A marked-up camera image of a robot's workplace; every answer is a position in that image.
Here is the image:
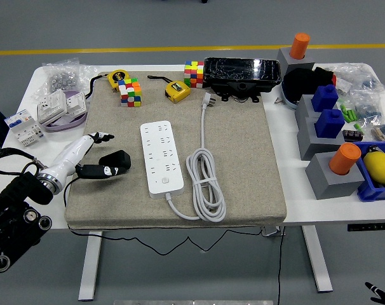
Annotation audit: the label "black hanging cable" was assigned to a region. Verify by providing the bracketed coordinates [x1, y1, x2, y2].
[276, 226, 287, 305]

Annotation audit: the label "clear bag of resistors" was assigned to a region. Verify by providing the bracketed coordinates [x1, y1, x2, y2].
[368, 122, 385, 142]

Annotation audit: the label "colourful puzzle cube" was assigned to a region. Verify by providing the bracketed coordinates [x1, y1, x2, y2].
[184, 60, 205, 89]
[118, 78, 143, 108]

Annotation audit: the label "blue square peg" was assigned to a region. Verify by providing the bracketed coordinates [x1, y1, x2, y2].
[311, 84, 339, 112]
[314, 109, 345, 139]

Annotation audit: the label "yellow lemon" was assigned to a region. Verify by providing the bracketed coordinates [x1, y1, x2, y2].
[363, 152, 385, 184]

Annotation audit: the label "black table control panel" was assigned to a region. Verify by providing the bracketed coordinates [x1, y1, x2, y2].
[347, 223, 385, 232]

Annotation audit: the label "thin black adapter cord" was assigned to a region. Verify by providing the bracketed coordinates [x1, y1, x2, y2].
[63, 173, 266, 257]

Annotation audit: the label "green plastic anchors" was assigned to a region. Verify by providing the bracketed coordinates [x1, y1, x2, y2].
[339, 104, 359, 123]

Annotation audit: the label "grey block round hole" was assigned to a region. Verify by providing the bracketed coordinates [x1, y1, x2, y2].
[276, 47, 316, 76]
[305, 152, 365, 200]

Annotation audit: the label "white wall socket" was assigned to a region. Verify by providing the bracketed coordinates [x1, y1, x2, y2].
[64, 91, 88, 116]
[36, 89, 68, 125]

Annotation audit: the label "yellow tape measure black face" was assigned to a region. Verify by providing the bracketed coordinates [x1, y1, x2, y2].
[86, 69, 132, 99]

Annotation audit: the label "clear bag blue parts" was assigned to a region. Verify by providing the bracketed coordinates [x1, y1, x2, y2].
[351, 90, 385, 126]

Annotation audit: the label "orange cylinder peg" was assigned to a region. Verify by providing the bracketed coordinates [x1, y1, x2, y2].
[289, 32, 311, 60]
[328, 142, 362, 176]

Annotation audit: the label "white table leg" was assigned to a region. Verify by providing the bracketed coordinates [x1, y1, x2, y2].
[78, 231, 104, 302]
[301, 225, 334, 293]

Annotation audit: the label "blue plastic bin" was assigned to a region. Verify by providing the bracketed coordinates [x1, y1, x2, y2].
[352, 140, 385, 203]

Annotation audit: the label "white power strip cable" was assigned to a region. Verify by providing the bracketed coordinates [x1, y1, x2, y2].
[165, 91, 227, 222]

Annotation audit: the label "black component pack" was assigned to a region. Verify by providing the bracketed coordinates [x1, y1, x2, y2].
[342, 129, 365, 143]

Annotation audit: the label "grey block square hole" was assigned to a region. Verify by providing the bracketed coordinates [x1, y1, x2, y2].
[296, 116, 346, 161]
[295, 94, 320, 121]

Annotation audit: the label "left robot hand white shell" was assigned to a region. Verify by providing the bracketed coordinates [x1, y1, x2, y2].
[39, 131, 121, 184]

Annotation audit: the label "white power strip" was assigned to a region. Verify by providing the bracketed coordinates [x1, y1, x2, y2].
[140, 119, 186, 200]

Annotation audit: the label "large clear plastic bag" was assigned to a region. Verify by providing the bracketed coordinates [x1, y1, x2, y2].
[322, 62, 385, 96]

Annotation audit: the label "clear bag of metal nuts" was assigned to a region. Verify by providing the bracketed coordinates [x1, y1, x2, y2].
[32, 58, 98, 99]

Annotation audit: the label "black device cracked screen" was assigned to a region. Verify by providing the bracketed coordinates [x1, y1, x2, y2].
[203, 57, 281, 103]

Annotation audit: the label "grey-brown mat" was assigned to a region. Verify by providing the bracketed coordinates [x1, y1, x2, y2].
[64, 71, 288, 230]

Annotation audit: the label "black plug adapter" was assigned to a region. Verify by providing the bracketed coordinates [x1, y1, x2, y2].
[98, 149, 132, 171]

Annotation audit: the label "white blue circuit breaker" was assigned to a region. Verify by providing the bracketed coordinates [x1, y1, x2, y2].
[4, 109, 46, 147]

